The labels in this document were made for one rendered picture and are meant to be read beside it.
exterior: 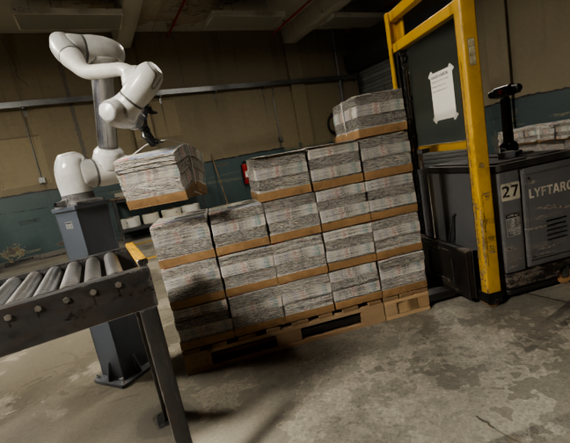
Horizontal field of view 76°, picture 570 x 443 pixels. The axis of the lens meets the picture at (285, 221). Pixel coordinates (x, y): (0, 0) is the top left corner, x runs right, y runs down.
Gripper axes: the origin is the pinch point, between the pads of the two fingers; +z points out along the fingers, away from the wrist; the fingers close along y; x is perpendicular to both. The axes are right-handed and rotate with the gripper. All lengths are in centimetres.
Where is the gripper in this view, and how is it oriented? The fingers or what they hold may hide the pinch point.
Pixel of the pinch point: (156, 127)
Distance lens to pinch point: 194.3
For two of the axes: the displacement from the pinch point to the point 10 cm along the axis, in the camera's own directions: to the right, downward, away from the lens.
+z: 1.0, -1.1, 9.9
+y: 1.6, 9.8, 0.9
